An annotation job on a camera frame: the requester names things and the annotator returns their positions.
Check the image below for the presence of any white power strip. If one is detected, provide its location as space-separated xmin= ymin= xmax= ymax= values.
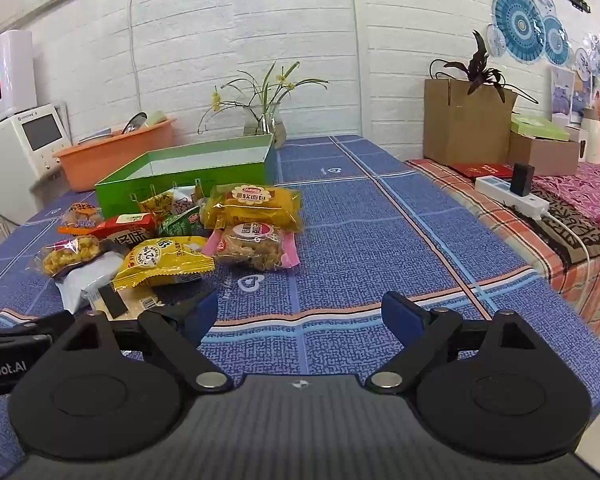
xmin=474 ymin=175 xmax=551 ymax=221

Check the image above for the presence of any orange plaid cloth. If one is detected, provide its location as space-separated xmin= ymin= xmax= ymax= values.
xmin=405 ymin=157 xmax=600 ymax=342

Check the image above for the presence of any metal bowl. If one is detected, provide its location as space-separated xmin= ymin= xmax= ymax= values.
xmin=121 ymin=111 xmax=149 ymax=135

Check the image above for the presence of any blue patterned tablecloth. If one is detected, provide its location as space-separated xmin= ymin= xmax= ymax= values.
xmin=0 ymin=135 xmax=600 ymax=480

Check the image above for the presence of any yellow patterned snack packet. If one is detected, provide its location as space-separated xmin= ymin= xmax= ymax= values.
xmin=138 ymin=187 xmax=182 ymax=216

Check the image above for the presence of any black charger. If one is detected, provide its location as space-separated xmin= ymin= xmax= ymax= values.
xmin=509 ymin=162 xmax=535 ymax=197

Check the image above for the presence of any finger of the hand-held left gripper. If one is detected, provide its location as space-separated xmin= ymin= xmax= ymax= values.
xmin=10 ymin=310 xmax=76 ymax=343

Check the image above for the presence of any white red-print snack packet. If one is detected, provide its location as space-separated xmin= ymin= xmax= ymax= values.
xmin=172 ymin=185 xmax=202 ymax=216

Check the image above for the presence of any clear packet of yellow puffs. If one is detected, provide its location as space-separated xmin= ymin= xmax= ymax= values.
xmin=33 ymin=235 xmax=104 ymax=277

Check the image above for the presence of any green cardboard box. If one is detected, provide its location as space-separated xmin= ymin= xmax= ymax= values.
xmin=95 ymin=133 xmax=277 ymax=219

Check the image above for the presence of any green snack packet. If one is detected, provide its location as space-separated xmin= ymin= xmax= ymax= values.
xmin=157 ymin=207 xmax=214 ymax=239

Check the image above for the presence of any yellow bread packet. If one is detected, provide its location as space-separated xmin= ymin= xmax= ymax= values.
xmin=200 ymin=183 xmax=304 ymax=234

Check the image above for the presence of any yellow round-label snack packet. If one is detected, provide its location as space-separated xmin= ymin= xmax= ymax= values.
xmin=112 ymin=236 xmax=216 ymax=291

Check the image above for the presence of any large blue paper fan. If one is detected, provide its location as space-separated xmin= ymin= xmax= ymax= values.
xmin=492 ymin=0 xmax=546 ymax=44

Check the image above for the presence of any white appliance with screen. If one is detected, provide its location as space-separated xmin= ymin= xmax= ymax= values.
xmin=0 ymin=102 xmax=74 ymax=226

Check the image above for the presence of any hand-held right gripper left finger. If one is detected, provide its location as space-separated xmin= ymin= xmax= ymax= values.
xmin=55 ymin=290 xmax=234 ymax=394

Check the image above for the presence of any purple leafy plant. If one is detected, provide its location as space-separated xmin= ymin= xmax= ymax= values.
xmin=429 ymin=30 xmax=539 ymax=107

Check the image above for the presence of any orange plastic basin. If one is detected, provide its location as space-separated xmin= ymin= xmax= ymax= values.
xmin=54 ymin=117 xmax=177 ymax=192

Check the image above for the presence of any large brown cardboard box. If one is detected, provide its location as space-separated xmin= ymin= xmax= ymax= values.
xmin=423 ymin=78 xmax=519 ymax=166

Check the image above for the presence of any white thermos bottle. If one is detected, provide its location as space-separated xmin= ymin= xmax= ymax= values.
xmin=579 ymin=107 xmax=600 ymax=165

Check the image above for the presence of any pink floral cloth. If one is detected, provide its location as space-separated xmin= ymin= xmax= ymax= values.
xmin=529 ymin=157 xmax=600 ymax=237

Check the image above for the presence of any white power cable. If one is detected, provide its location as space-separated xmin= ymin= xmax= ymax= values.
xmin=541 ymin=209 xmax=592 ymax=265

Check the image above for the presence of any glass vase with yellow flowers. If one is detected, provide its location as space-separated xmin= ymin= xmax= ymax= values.
xmin=197 ymin=61 xmax=331 ymax=150

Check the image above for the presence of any small brown cardboard box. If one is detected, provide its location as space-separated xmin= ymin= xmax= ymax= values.
xmin=508 ymin=131 xmax=580 ymax=177

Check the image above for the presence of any beige barcode snack packet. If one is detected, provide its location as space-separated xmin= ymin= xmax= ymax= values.
xmin=89 ymin=284 xmax=167 ymax=322

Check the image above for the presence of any brown patterned cloth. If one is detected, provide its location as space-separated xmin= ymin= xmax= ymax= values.
xmin=526 ymin=194 xmax=600 ymax=269

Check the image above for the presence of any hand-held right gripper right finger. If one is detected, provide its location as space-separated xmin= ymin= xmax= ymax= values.
xmin=365 ymin=290 xmax=549 ymax=394

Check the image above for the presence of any medium blue paper fan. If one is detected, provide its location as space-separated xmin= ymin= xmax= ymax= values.
xmin=542 ymin=15 xmax=571 ymax=66

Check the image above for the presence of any flat light green box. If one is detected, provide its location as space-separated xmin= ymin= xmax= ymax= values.
xmin=510 ymin=114 xmax=571 ymax=142

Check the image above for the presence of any wall photo print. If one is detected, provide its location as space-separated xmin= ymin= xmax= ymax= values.
xmin=550 ymin=66 xmax=576 ymax=114

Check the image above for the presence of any white wall conduit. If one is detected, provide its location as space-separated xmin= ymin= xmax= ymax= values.
xmin=126 ymin=0 xmax=142 ymax=109

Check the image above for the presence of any red booklet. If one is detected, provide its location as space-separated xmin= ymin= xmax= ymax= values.
xmin=449 ymin=162 xmax=514 ymax=184

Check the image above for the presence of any white water purifier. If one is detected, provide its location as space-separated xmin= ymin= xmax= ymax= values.
xmin=0 ymin=30 xmax=39 ymax=132

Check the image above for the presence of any pink-edged clear pastry packet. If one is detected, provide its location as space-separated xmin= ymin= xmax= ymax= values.
xmin=202 ymin=223 xmax=301 ymax=272

